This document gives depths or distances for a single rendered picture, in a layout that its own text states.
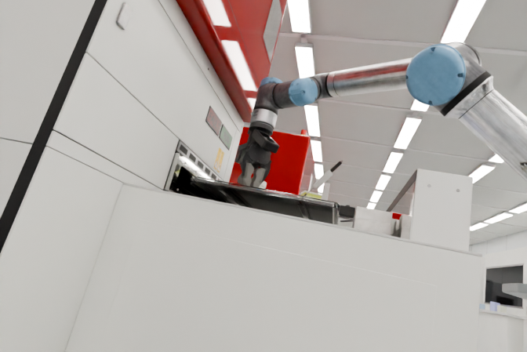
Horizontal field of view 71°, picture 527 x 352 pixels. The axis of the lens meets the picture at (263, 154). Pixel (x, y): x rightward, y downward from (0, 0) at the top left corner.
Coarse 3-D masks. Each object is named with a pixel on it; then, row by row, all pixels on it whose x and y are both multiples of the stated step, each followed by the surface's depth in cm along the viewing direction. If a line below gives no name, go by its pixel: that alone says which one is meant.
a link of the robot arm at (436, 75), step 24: (432, 48) 73; (456, 48) 74; (408, 72) 77; (432, 72) 73; (456, 72) 70; (480, 72) 71; (432, 96) 74; (456, 96) 72; (480, 96) 71; (480, 120) 72; (504, 120) 70; (504, 144) 70
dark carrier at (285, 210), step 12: (216, 192) 103; (240, 192) 94; (252, 204) 108; (264, 204) 103; (276, 204) 99; (288, 204) 95; (312, 204) 87; (300, 216) 110; (312, 216) 105; (324, 216) 101
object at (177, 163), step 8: (176, 152) 89; (176, 160) 88; (184, 160) 92; (176, 168) 88; (184, 168) 92; (192, 168) 97; (168, 176) 87; (176, 176) 89; (200, 176) 103; (208, 176) 109; (168, 184) 87; (176, 184) 90; (176, 192) 90; (184, 192) 95
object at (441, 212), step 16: (416, 176) 67; (432, 176) 66; (448, 176) 66; (464, 176) 65; (416, 192) 66; (432, 192) 65; (448, 192) 65; (464, 192) 64; (416, 208) 65; (432, 208) 64; (448, 208) 64; (464, 208) 64; (416, 224) 64; (432, 224) 64; (448, 224) 63; (464, 224) 63; (416, 240) 63; (432, 240) 63; (448, 240) 62; (464, 240) 62
